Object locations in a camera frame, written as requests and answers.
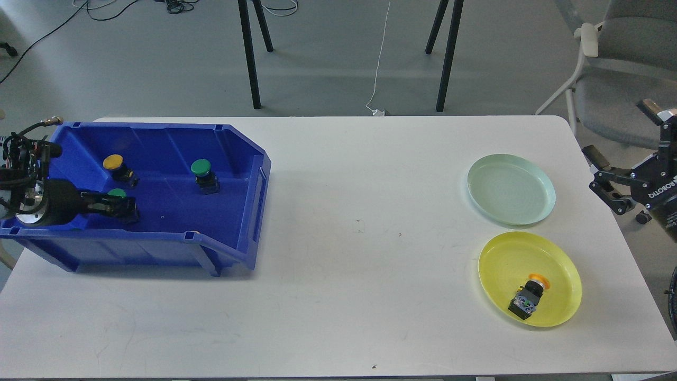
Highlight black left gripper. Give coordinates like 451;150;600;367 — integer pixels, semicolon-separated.
15;179;140;227

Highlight light green plate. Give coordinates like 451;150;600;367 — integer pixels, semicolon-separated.
465;153;557;227

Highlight yellow plate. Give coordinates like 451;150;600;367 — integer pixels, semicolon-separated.
477;231;582;328

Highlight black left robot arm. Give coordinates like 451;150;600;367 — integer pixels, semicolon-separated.
1;116;140;227

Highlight black tripod legs right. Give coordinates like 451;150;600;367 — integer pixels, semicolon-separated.
425;1;465;112

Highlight black floor cables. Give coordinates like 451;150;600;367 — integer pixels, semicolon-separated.
0;0;202;85

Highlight blue plastic bin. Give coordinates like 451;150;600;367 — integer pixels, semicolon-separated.
2;122;271;276

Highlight grey office chair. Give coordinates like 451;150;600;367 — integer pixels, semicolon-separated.
535;0;677;224

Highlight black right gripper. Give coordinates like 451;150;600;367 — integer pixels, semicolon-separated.
582;99;676;215

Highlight yellow push button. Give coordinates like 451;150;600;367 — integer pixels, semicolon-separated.
102;154;140;188
508;273;551;320

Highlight white cable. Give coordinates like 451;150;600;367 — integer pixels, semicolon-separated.
366;0;392;117

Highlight green push button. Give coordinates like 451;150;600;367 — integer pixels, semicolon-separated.
190;159;220;195
108;188;138;208

